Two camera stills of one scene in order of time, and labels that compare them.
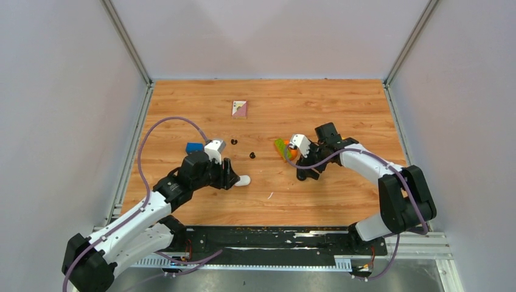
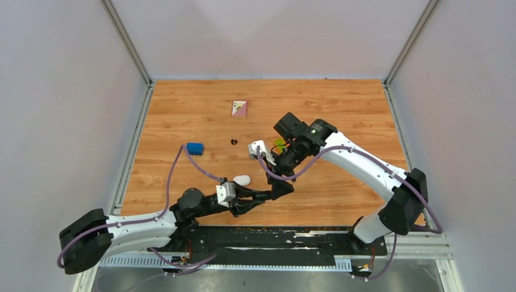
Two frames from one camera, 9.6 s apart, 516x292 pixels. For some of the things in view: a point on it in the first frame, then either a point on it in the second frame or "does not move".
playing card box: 239,109 does not move
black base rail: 271,241 does not move
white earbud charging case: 244,180 does not move
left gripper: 227,177 -> 239,206
